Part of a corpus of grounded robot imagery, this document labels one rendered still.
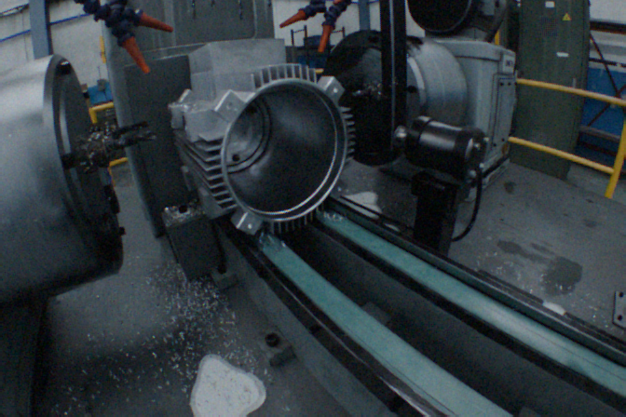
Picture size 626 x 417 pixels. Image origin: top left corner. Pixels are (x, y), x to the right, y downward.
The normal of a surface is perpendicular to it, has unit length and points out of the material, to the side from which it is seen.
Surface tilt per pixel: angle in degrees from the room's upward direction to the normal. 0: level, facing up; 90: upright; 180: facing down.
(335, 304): 0
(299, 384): 0
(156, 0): 90
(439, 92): 81
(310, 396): 0
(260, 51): 90
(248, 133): 90
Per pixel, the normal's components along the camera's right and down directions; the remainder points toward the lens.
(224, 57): 0.60, 0.29
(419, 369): -0.06, -0.91
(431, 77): 0.54, -0.04
